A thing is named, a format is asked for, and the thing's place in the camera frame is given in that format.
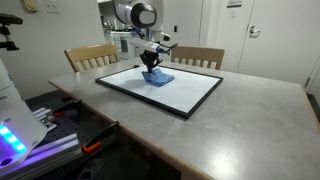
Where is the beige wall thermostat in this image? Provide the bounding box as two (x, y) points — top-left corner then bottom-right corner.
(22, 0), (38, 12)

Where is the black red bar clamp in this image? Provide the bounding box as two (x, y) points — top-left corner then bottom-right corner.
(51, 99), (82, 118)

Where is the black framed whiteboard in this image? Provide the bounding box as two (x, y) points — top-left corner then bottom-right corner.
(96, 65), (223, 119)

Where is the wooden chair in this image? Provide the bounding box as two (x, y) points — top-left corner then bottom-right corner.
(64, 44), (120, 73)
(171, 46), (225, 70)

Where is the white kitchen stove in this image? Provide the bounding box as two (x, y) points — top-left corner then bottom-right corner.
(111, 31), (134, 60)

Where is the blue microfiber towel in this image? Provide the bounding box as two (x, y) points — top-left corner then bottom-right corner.
(142, 68), (175, 87)

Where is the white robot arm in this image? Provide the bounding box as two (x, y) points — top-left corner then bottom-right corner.
(113, 0), (165, 73)

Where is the right wooden chair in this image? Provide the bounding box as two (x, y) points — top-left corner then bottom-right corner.
(171, 46), (225, 70)

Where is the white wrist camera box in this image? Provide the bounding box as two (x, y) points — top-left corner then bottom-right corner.
(129, 38), (159, 53)

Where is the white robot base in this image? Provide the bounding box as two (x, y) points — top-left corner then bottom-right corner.
(0, 60), (47, 176)

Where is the aluminium extrusion rail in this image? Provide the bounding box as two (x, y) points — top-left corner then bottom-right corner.
(0, 133), (83, 180)

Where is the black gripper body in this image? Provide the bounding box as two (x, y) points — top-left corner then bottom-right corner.
(140, 50), (162, 70)

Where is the black orange bar clamp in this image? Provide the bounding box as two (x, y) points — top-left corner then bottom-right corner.
(82, 121), (119, 155)

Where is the left wooden chair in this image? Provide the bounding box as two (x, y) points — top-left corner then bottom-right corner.
(64, 44), (120, 73)

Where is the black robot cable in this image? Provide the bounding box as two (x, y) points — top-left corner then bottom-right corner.
(156, 42), (179, 56)

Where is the silver door handle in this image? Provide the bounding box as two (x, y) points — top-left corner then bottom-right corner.
(249, 26), (261, 38)

